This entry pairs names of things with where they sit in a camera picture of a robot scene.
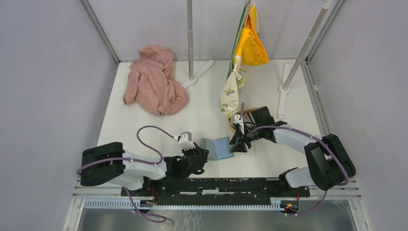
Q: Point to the right metal rack pole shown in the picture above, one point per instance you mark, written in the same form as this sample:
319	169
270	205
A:
288	74

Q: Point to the left metal rack pole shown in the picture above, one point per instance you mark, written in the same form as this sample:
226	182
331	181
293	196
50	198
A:
193	76

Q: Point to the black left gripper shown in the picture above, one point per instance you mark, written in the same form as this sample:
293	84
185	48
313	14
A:
197	149

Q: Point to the pink crumpled garment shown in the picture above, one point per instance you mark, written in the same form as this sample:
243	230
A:
151	83

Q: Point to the cartoon print children's garment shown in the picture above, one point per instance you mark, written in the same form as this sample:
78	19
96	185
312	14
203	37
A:
249	50

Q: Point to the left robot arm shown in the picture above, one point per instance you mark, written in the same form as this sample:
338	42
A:
110	163

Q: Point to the metal rack pole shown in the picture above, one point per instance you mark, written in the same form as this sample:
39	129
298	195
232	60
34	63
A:
288	74
193	76

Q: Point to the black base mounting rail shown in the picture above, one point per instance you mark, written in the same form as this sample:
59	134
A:
218	191

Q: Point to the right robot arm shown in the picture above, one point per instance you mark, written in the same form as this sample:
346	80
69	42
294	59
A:
328	163

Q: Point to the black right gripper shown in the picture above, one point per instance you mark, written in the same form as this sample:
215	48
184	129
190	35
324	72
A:
237	135

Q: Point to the yellow oval tray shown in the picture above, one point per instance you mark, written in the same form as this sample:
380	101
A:
246	115

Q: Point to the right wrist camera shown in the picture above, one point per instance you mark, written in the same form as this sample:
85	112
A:
238	123

